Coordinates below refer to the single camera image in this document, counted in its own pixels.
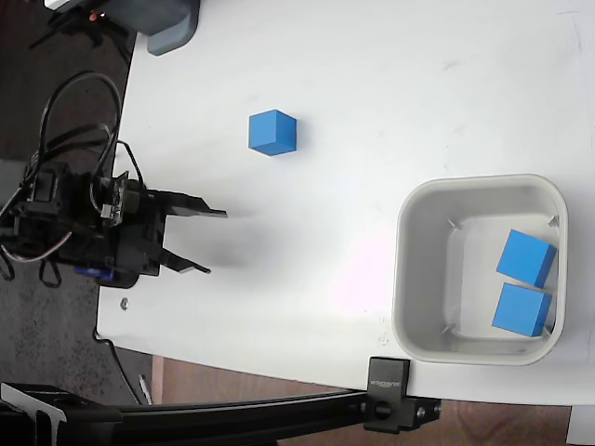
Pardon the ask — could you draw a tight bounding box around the black table clamp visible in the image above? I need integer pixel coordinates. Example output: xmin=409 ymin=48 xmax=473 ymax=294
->
xmin=363 ymin=356 xmax=442 ymax=436

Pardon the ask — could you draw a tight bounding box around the black device with red light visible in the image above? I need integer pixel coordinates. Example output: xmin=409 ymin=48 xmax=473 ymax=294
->
xmin=30 ymin=0 xmax=136 ymax=50

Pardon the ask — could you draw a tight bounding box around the gray monitor stand base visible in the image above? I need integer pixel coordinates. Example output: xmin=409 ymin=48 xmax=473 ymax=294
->
xmin=99 ymin=0 xmax=202 ymax=57

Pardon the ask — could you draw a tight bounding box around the blue cube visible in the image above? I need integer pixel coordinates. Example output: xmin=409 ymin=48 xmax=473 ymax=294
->
xmin=491 ymin=282 xmax=554 ymax=338
xmin=496 ymin=228 xmax=558 ymax=289
xmin=248 ymin=109 xmax=298 ymax=157

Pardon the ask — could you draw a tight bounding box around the white plastic bin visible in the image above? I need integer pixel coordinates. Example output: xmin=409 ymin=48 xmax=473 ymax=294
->
xmin=391 ymin=173 xmax=570 ymax=367

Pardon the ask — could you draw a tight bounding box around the thin black cable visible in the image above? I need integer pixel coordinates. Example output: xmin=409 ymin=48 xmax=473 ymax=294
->
xmin=95 ymin=329 xmax=141 ymax=405

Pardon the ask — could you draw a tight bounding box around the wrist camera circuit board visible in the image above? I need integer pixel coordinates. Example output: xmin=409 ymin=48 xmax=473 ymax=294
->
xmin=99 ymin=170 xmax=131 ymax=229

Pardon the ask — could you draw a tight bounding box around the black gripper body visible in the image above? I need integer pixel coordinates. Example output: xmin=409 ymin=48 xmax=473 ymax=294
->
xmin=110 ymin=184 xmax=169 ymax=278

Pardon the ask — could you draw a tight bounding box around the black looped cable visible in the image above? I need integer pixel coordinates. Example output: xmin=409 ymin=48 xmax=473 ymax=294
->
xmin=39 ymin=70 xmax=124 ymax=187

